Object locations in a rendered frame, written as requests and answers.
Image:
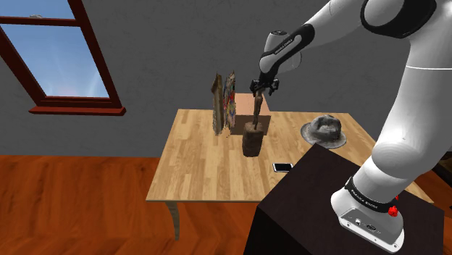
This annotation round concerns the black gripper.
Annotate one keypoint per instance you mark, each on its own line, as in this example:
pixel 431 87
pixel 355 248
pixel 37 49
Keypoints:
pixel 263 84

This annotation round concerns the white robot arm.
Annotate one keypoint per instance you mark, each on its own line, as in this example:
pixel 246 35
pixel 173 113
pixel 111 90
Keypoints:
pixel 416 116

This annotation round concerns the tan box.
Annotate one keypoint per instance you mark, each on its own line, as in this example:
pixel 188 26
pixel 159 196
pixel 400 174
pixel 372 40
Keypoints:
pixel 245 104

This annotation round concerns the colourful upright book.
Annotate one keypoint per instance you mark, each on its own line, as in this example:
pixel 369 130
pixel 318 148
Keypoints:
pixel 229 102

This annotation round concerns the brown upright book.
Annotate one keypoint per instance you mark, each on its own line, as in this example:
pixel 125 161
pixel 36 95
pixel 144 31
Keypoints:
pixel 217 106

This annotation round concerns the grey hat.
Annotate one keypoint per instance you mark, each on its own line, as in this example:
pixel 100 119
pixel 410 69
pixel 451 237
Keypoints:
pixel 325 132

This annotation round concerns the white phone with dark screen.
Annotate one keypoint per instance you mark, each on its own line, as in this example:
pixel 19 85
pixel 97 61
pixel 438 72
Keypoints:
pixel 283 167

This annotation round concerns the light wooden table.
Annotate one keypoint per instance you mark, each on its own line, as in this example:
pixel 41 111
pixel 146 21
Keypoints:
pixel 201 169

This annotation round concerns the dark robot stand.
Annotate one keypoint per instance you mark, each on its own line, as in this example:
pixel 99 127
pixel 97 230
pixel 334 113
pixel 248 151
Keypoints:
pixel 303 215

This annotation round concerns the red framed window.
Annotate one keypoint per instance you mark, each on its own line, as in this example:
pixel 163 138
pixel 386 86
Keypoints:
pixel 56 56

